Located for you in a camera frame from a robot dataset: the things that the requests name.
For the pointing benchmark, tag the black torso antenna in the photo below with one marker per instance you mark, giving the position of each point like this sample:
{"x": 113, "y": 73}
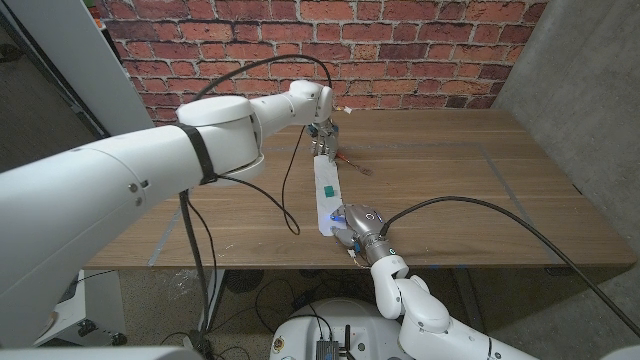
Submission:
{"x": 347, "y": 340}

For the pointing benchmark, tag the red brick print backdrop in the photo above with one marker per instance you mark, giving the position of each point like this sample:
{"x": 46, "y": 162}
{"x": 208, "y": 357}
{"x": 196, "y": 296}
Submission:
{"x": 400, "y": 50}

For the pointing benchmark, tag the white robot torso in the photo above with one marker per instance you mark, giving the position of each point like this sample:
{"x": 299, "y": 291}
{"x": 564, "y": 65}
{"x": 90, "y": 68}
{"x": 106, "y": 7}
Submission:
{"x": 300, "y": 330}

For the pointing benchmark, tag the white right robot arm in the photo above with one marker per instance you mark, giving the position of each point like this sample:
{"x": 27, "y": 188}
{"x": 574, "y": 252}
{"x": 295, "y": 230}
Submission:
{"x": 425, "y": 315}

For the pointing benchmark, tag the white wall panel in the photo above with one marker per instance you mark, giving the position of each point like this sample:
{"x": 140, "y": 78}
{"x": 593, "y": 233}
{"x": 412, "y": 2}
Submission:
{"x": 85, "y": 55}

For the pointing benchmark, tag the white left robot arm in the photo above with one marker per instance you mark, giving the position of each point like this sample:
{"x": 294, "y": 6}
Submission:
{"x": 100, "y": 200}

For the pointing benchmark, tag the black round floor fan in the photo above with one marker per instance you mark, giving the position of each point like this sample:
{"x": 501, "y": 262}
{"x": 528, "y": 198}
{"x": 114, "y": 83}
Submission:
{"x": 242, "y": 281}

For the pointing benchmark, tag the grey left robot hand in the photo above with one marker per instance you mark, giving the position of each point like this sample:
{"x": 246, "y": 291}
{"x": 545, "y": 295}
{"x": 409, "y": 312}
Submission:
{"x": 324, "y": 140}

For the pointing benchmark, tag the grey electronics module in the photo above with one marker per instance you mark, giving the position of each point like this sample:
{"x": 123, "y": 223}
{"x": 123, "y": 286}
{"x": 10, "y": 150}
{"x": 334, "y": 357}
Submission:
{"x": 327, "y": 350}

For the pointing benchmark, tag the grey table leg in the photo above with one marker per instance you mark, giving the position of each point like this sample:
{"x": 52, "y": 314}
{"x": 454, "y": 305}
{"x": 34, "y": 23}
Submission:
{"x": 470, "y": 305}

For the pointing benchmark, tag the white receipt paper strip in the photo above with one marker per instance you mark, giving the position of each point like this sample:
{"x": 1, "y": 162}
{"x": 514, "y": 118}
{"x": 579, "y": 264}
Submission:
{"x": 327, "y": 175}

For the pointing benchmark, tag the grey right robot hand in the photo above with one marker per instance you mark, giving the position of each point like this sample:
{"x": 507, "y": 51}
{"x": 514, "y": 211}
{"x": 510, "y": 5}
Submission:
{"x": 362, "y": 222}

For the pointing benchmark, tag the white table leg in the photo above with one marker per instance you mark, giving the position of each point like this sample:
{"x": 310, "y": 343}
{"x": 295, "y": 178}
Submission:
{"x": 212, "y": 305}

